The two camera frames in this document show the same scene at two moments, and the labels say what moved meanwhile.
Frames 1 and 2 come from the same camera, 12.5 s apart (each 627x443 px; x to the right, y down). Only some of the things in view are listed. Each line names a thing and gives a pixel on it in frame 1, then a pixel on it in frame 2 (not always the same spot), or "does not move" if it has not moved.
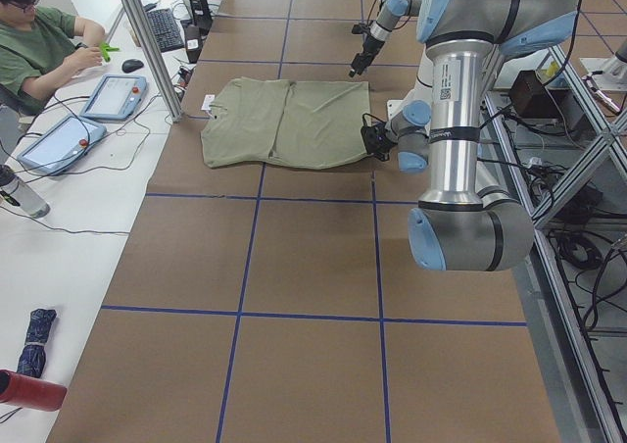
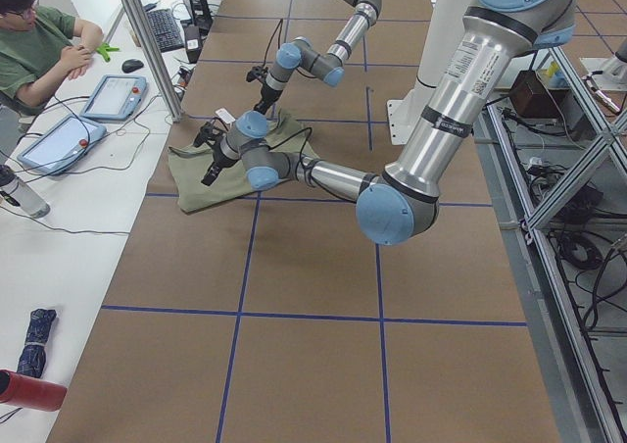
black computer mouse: x=131 y=65 does not move
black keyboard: x=167 y=30 does not move
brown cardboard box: x=530 y=97 does not move
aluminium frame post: x=149 y=42 does not move
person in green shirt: x=39 y=46 does not move
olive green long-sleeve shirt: x=285 y=123 to x=188 y=166
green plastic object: x=105 y=48 does not move
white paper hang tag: x=207 y=102 to x=225 y=115
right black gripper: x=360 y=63 to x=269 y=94
